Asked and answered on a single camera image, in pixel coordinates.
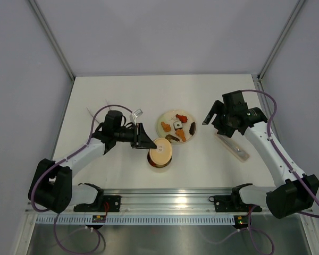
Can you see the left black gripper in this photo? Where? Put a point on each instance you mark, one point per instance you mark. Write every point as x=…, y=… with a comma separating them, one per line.
x=140, y=137

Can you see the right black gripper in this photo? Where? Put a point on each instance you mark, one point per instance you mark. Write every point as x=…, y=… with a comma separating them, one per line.
x=224, y=130

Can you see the beige round lid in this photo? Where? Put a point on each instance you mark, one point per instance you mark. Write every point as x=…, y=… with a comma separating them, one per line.
x=162, y=154

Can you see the orange fried piece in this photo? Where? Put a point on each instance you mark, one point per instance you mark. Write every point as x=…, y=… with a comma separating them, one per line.
x=165, y=127

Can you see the metal tongs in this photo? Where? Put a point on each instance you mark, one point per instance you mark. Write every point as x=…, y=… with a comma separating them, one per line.
x=101, y=116

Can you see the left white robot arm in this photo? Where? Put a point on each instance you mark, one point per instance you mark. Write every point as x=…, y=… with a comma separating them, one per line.
x=52, y=188

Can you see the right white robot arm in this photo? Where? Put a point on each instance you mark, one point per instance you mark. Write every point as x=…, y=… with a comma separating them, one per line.
x=294, y=190

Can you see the steel lunch box bowl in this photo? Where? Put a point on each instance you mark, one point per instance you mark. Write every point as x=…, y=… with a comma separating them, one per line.
x=159, y=168

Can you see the dark brown shrimp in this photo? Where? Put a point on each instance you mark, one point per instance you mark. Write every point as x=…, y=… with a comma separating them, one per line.
x=170, y=138

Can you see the dark sea cucumber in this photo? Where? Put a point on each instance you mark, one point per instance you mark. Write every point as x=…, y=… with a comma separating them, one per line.
x=192, y=128

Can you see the sushi roll piece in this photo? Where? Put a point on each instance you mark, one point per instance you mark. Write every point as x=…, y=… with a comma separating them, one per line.
x=177, y=125

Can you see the orange fried shrimp lower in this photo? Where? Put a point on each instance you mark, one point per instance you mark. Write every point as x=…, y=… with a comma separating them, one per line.
x=180, y=133

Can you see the red lobster piece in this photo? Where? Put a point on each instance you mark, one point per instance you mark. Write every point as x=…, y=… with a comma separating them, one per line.
x=182, y=118

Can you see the cream round plate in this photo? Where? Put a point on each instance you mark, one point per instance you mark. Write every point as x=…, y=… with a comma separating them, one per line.
x=169, y=118

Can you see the clear cutlery case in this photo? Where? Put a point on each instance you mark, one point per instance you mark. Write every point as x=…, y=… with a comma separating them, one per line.
x=243, y=157

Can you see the metal spoon in case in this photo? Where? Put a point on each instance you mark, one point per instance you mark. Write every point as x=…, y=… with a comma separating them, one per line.
x=231, y=144

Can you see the aluminium mounting rail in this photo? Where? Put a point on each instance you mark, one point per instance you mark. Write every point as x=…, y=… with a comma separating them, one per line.
x=148, y=201

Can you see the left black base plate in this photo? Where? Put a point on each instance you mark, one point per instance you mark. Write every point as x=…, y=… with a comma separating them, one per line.
x=109, y=203

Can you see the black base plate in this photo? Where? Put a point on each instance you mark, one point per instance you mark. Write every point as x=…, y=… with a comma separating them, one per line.
x=109, y=203
x=229, y=204

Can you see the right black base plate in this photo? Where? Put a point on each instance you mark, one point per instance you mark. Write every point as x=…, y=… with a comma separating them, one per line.
x=229, y=204

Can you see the white slotted cable duct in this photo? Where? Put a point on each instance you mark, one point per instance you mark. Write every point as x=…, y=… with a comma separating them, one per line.
x=165, y=220

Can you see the right aluminium frame post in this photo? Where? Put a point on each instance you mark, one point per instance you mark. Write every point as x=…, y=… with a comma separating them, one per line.
x=287, y=28

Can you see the aluminium frame post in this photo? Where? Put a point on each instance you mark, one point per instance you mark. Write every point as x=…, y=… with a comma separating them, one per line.
x=287, y=28
x=36, y=9

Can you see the left aluminium frame post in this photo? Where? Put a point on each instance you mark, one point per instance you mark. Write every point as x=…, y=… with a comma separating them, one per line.
x=36, y=9

